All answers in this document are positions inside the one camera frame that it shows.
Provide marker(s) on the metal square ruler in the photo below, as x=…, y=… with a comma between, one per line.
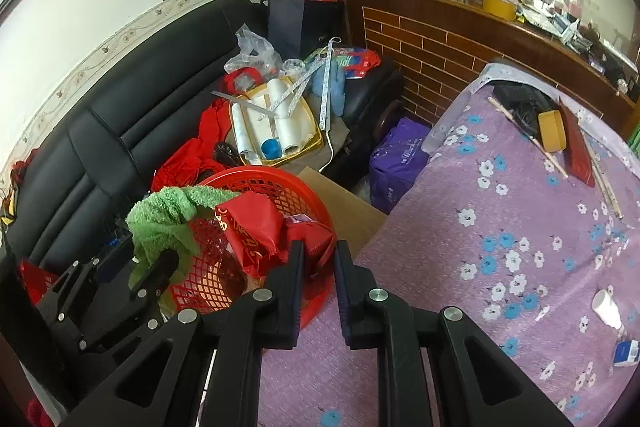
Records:
x=245, y=101

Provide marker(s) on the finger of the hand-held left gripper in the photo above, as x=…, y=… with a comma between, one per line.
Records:
x=75, y=282
x=157, y=274

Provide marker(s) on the yellow tray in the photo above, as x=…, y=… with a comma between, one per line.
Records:
x=306, y=124

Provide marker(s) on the yellow box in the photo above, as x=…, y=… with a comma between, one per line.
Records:
x=500, y=7

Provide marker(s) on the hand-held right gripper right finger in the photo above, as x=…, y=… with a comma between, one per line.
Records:
x=345, y=297

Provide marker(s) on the blue round lid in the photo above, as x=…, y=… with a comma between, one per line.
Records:
x=271, y=149

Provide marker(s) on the red cloth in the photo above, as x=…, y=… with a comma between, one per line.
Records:
x=185, y=157

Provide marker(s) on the navy paper bag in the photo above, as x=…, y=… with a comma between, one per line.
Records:
x=300, y=27

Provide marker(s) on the white measuring strip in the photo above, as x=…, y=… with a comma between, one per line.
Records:
x=325, y=97

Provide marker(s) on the blue cloth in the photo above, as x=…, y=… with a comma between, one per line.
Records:
x=332, y=87

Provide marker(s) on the purple shopping bag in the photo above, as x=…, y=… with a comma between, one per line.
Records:
x=400, y=162

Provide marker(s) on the red round container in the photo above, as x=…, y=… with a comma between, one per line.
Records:
x=240, y=79

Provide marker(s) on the wooden counter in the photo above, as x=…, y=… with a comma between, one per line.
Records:
x=425, y=37

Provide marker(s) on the black bag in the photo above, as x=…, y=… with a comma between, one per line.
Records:
x=520, y=104

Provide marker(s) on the wooden stick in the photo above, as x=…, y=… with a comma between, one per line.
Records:
x=602, y=184
x=612, y=197
x=515, y=119

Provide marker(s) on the white plastic bottle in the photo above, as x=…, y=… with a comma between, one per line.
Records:
x=606, y=307

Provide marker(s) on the clear plastic bag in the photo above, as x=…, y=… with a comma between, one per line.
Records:
x=252, y=49

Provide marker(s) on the small blue and white box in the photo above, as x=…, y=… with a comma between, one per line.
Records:
x=627, y=353

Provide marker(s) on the green towel cloth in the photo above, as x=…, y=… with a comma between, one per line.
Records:
x=160, y=217

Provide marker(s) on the red cloth bag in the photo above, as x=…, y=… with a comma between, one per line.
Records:
x=250, y=227

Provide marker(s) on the white paper roll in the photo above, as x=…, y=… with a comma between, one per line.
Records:
x=245, y=132
x=285, y=127

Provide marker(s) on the flat dark red box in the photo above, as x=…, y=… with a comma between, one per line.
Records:
x=575, y=142

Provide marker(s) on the red mesh plastic basket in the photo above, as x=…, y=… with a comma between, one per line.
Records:
x=205, y=277

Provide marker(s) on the purple floral tablecloth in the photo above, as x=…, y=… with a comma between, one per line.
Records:
x=450, y=257

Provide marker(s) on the brown cardboard box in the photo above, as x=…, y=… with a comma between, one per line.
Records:
x=345, y=207

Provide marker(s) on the red printed bag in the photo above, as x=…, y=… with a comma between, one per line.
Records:
x=357, y=62

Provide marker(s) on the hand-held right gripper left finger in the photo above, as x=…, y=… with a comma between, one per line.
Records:
x=295, y=287

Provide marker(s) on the black leather sofa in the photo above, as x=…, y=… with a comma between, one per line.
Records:
x=125, y=107

